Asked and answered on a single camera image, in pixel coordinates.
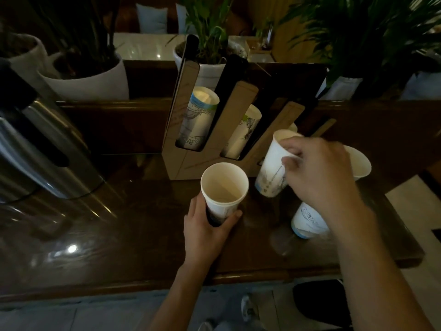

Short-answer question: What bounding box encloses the dark leafy plant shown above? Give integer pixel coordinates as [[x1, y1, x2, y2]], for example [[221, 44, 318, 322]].
[[31, 0, 124, 71]]

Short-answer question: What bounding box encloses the white paper cup dotted print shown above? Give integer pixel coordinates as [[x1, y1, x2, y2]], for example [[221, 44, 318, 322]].
[[254, 129, 304, 198]]

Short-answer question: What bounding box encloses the white marble table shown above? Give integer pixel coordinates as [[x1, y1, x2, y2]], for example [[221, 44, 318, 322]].
[[113, 32, 276, 63]]

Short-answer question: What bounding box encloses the white textured plant pot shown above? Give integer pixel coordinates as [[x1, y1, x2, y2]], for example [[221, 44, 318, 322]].
[[0, 32, 57, 95]]

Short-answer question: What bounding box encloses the person's left forearm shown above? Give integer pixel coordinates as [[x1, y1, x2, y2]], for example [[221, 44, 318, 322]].
[[147, 262, 221, 331]]

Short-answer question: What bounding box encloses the pale grey plant pot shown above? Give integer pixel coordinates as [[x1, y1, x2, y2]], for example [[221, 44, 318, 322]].
[[401, 70, 441, 101]]

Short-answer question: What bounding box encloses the person's right forearm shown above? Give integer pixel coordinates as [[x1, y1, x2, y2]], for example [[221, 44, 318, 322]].
[[327, 201, 435, 331]]

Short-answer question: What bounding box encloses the stack of blue-rimmed paper cups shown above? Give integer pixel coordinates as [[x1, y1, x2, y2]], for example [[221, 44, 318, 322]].
[[175, 86, 220, 151]]

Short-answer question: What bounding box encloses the white tapered plant pot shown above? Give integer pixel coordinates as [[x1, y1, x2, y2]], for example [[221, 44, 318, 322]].
[[320, 76, 364, 101]]

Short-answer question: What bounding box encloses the person's left hand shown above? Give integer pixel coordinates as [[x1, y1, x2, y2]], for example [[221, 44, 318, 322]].
[[183, 191, 243, 266]]

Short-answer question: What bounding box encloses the white pot with green plant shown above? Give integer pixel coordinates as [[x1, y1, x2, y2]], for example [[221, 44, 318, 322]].
[[165, 0, 249, 92]]

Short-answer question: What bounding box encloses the stainless steel beverage urn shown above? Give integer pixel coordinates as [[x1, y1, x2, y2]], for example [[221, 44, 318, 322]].
[[0, 63, 105, 204]]

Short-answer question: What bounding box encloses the black floor mat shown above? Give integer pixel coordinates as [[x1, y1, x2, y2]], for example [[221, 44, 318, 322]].
[[292, 279, 353, 328]]

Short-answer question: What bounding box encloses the large white plant pot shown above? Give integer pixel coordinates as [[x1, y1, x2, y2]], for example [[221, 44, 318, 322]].
[[37, 51, 130, 102]]

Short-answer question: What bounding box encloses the stack of green-print paper cups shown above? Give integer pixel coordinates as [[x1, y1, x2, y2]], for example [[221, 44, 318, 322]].
[[220, 104, 263, 160]]

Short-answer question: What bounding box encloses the white paper cup blue base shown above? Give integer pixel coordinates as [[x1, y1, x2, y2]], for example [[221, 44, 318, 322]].
[[291, 145, 372, 240]]

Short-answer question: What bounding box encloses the wooden cup dispenser rack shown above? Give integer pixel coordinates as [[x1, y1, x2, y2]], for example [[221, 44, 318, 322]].
[[161, 34, 337, 182]]

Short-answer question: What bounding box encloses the white paper cup dark base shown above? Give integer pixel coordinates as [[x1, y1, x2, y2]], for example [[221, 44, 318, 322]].
[[201, 162, 249, 227]]

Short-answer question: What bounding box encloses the large green palm plant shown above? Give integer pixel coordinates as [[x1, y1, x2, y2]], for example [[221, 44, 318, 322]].
[[279, 0, 441, 97]]

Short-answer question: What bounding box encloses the light blue cushion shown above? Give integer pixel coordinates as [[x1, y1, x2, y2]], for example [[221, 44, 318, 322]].
[[136, 3, 169, 34], [175, 3, 198, 35]]

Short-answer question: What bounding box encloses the person's right hand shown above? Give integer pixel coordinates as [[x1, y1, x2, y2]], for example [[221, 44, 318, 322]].
[[278, 137, 366, 222]]

